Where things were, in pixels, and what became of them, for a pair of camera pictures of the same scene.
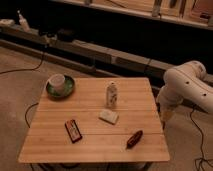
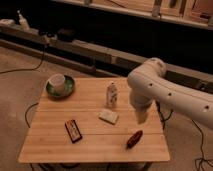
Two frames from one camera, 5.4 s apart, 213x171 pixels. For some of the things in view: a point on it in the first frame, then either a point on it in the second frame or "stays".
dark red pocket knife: (134, 139) stays
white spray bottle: (23, 22) stays
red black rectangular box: (73, 130) stays
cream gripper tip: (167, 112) to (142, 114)
